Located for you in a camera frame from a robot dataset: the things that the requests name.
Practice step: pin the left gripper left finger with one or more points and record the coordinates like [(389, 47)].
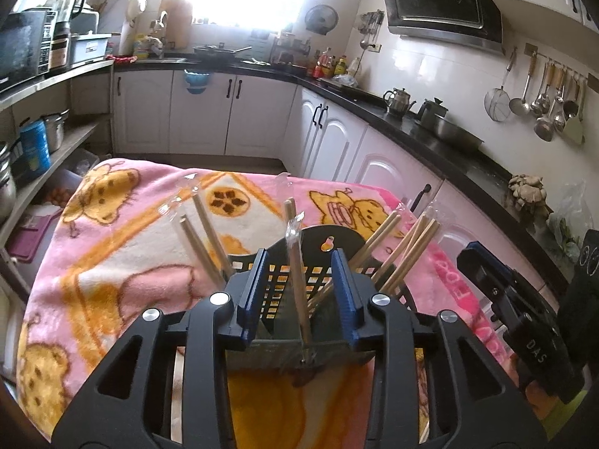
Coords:
[(163, 384)]

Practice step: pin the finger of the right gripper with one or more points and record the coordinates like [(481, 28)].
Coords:
[(484, 255)]

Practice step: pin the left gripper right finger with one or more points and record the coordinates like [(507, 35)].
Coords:
[(435, 384)]

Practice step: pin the chopsticks pair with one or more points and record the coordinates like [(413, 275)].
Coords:
[(361, 256), (290, 205), (413, 245), (297, 277), (192, 242), (210, 229)]

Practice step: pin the black plastic utensil basket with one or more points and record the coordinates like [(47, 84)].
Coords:
[(277, 343)]

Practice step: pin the pink cartoon blanket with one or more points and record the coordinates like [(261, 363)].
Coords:
[(114, 254)]

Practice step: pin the steel pot on counter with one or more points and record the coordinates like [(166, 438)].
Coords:
[(433, 116)]

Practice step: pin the steel kettle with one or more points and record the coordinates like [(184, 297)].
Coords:
[(398, 102)]

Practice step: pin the blue hanging bin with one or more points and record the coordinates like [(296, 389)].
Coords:
[(196, 82)]

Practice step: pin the stacked steel pots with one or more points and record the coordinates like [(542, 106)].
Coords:
[(7, 184)]

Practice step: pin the blue tin can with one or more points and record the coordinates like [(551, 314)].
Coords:
[(33, 138)]

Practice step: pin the black range hood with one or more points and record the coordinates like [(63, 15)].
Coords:
[(470, 23)]

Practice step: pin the black frying pan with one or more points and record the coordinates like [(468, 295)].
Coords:
[(218, 53)]

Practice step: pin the white upper cabinet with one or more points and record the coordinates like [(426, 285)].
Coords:
[(565, 25)]

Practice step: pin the wooden cutting board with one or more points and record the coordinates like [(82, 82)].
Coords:
[(177, 26)]

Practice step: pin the blue grey storage box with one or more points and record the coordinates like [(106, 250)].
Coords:
[(87, 48)]

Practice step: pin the black microwave oven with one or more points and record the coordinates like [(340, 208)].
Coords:
[(25, 46)]

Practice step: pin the blender jug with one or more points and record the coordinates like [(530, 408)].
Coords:
[(66, 10)]

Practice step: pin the black wall fan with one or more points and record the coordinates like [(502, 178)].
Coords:
[(321, 19)]

